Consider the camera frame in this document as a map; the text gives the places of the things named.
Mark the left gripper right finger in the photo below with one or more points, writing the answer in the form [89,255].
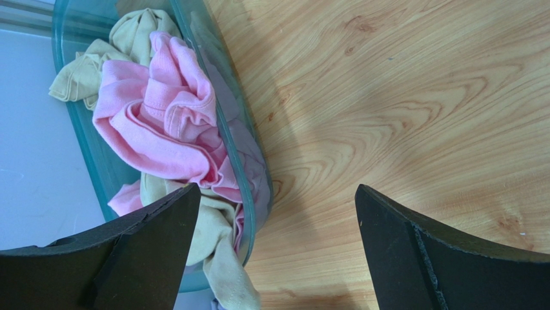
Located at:
[416,262]

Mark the left aluminium wall profile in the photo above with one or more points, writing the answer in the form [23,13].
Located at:
[27,16]

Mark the beige t shirt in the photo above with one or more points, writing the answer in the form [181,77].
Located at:
[220,221]

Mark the folded lavender t shirt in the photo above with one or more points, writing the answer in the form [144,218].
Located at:
[197,300]

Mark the translucent grey plastic bin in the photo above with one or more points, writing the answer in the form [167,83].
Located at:
[75,24]

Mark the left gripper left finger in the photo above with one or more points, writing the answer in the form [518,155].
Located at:
[136,261]

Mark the pink t shirt in bin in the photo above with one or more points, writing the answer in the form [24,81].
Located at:
[162,120]

